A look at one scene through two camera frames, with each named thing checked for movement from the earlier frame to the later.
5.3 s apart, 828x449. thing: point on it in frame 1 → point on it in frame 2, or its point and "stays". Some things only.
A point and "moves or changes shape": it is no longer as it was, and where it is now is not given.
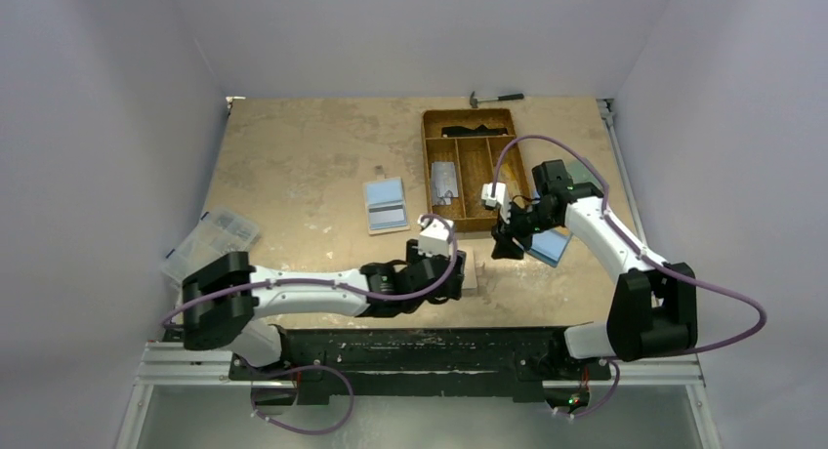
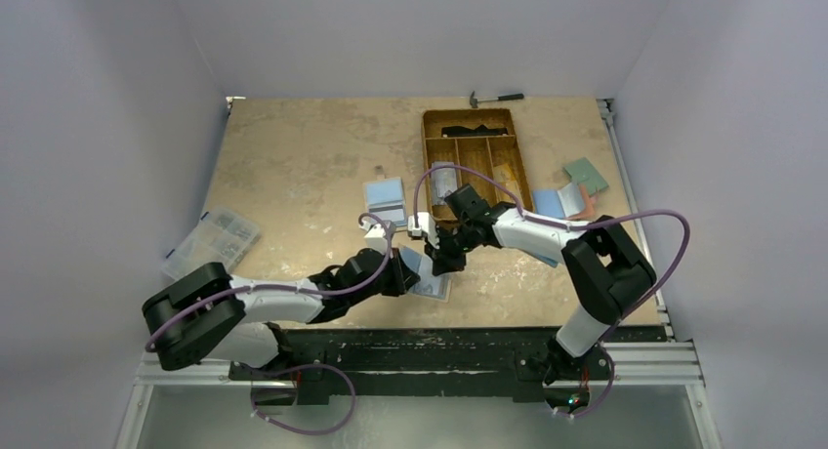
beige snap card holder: [471, 268] moves or changes shape
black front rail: [423, 366] stays
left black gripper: [457, 272] → [397, 271]
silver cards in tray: [444, 185] stays
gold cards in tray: [509, 177] stays
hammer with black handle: [473, 101] stays
